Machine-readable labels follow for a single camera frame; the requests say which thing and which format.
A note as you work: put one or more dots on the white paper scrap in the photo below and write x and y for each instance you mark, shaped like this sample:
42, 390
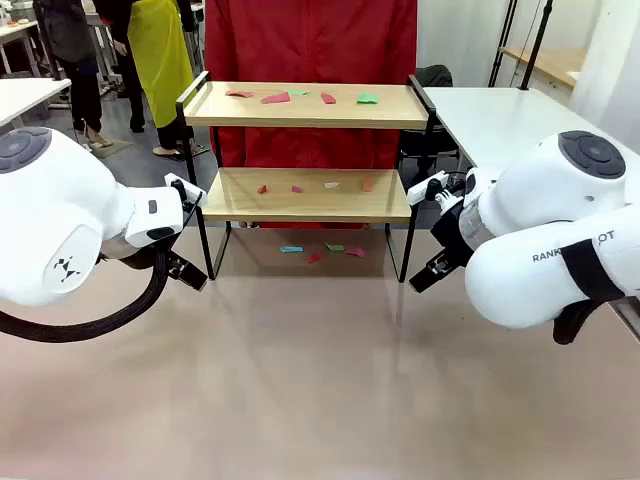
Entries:
331, 185

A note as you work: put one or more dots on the light wooden table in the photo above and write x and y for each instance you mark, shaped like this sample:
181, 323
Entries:
550, 62

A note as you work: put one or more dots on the orange paper scrap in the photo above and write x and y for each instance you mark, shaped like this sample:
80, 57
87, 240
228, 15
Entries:
367, 185

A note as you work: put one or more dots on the small white table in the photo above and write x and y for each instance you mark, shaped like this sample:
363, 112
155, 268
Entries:
25, 95

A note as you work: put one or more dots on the black light stand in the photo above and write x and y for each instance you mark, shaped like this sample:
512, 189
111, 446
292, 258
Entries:
531, 60

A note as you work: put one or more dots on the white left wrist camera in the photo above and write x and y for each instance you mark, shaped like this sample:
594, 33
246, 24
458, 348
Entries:
179, 183

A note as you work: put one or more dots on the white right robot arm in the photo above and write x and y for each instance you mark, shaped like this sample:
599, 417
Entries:
550, 210

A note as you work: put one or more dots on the black chair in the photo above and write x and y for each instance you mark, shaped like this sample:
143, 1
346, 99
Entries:
435, 75

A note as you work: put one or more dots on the black tripod stand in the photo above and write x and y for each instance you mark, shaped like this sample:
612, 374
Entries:
500, 55

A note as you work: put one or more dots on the person in red jacket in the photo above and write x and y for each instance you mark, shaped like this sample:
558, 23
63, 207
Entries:
310, 40

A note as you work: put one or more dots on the large red paper scrap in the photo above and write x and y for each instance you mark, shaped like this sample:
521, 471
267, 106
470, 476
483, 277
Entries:
276, 98

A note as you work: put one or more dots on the black frame wooden shelf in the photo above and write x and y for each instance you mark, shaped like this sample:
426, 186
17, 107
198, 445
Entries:
300, 117

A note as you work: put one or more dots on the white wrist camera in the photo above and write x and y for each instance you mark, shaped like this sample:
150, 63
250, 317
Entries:
179, 183
425, 187

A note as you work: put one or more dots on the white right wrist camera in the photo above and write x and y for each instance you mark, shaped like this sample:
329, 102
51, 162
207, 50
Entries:
425, 187

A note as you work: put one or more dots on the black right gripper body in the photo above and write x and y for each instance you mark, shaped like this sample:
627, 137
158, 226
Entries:
452, 232

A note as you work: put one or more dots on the person in yellow apron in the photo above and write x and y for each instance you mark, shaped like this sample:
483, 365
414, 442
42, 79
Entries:
160, 60

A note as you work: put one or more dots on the thin green paper scrap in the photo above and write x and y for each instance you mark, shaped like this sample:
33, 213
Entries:
298, 91

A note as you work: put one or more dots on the large white table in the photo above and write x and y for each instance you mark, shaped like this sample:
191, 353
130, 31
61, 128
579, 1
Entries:
500, 120

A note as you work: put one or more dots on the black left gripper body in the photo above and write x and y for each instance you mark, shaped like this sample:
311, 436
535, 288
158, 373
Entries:
172, 260

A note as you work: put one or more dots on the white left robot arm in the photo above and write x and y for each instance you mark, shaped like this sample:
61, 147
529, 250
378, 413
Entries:
50, 200

